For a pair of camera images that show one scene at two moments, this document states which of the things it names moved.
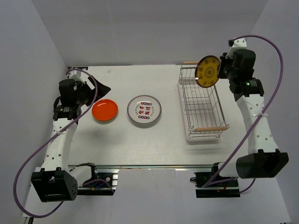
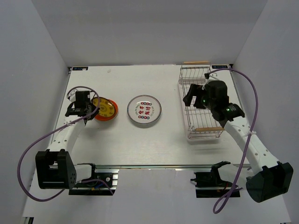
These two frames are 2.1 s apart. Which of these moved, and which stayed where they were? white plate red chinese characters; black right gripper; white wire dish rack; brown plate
Moved: brown plate; black right gripper
Stayed: white wire dish rack; white plate red chinese characters
